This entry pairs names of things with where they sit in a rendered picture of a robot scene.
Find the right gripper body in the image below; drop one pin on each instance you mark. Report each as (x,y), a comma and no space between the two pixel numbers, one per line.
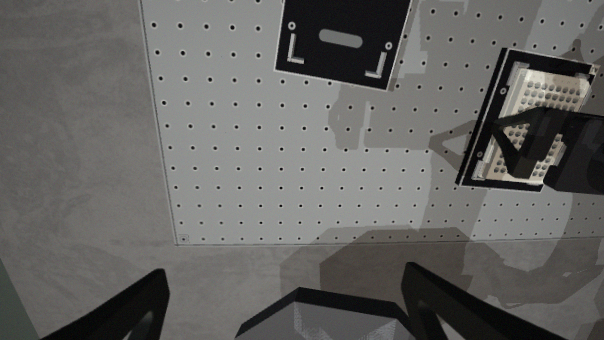
(581,168)

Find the beige well plate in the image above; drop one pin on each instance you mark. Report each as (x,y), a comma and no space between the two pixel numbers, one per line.
(531,89)

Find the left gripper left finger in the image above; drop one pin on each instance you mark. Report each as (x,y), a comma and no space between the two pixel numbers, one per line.
(140,308)

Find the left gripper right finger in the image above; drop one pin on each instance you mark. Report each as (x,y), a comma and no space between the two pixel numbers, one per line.
(426,294)

